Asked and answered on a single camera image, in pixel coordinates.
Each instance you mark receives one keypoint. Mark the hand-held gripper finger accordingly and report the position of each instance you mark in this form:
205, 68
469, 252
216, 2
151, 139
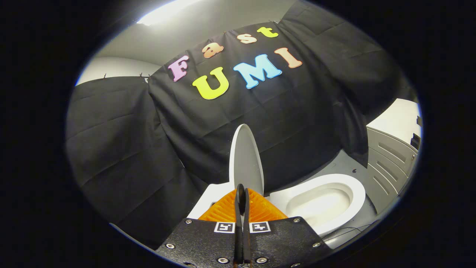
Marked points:
247, 238
238, 223

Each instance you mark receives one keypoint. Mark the white toilet tank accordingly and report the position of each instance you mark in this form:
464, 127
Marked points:
212, 195

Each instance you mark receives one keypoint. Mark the black backdrop cloth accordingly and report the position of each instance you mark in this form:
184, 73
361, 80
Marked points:
148, 149

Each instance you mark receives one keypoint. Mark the white louvered cabinet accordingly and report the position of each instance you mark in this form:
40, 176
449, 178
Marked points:
390, 163

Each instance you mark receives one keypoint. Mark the large ceiling light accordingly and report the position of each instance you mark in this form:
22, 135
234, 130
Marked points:
163, 13

